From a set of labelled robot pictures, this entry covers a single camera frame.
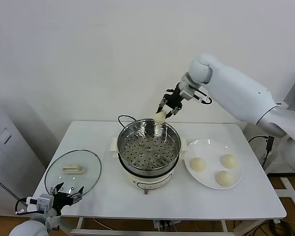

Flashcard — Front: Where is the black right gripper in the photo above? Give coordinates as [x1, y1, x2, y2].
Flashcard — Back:
[156, 83, 185, 118]

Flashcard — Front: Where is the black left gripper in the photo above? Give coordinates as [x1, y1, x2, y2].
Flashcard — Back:
[50, 181, 85, 213]

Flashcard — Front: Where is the white steamed baozi bun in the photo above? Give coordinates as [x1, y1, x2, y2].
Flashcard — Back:
[215, 170, 234, 185]
[220, 154, 237, 169]
[189, 157, 207, 172]
[153, 111, 167, 123]

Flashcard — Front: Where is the glass lid with cream handle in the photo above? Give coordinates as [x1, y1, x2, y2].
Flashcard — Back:
[44, 149, 102, 197]

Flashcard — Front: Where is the stainless steel steamer basket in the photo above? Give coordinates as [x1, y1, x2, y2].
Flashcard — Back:
[116, 118, 181, 173]

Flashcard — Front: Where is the white round plate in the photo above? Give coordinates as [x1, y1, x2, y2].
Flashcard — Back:
[183, 139, 243, 190]

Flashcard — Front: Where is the white floor cabinet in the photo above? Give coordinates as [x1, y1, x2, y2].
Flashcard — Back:
[0, 95, 46, 218]

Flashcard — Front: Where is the white electric cooker base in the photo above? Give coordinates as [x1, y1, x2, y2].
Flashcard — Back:
[109, 137, 188, 196]

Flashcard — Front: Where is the white side desk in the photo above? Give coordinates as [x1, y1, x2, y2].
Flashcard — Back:
[242, 99, 295, 175]

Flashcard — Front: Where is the white power strip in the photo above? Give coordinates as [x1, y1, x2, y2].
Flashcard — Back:
[152, 219, 180, 232]

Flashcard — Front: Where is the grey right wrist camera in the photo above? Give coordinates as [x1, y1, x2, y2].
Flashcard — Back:
[180, 88, 209, 103]

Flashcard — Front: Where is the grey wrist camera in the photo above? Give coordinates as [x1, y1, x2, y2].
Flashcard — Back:
[27, 194, 54, 213]
[180, 88, 209, 103]

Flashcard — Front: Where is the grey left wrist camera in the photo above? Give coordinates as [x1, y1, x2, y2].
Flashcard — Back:
[27, 194, 54, 213]

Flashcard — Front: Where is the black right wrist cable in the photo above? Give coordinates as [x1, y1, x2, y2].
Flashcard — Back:
[194, 88, 213, 105]

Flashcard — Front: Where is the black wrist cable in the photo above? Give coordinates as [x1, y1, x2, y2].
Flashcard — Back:
[14, 197, 30, 217]
[194, 88, 213, 105]

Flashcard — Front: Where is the black cooker power cord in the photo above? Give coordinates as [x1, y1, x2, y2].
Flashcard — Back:
[117, 115, 138, 130]

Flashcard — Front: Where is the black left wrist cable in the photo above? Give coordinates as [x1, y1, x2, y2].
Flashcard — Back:
[14, 197, 30, 217]

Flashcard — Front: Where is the white table frame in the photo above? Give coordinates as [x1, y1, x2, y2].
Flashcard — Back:
[70, 217, 228, 236]

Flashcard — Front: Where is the black power adapter cable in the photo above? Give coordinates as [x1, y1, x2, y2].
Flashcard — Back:
[247, 134, 274, 169]

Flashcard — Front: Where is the white desk base frame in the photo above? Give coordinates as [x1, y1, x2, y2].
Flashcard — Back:
[276, 176, 295, 212]

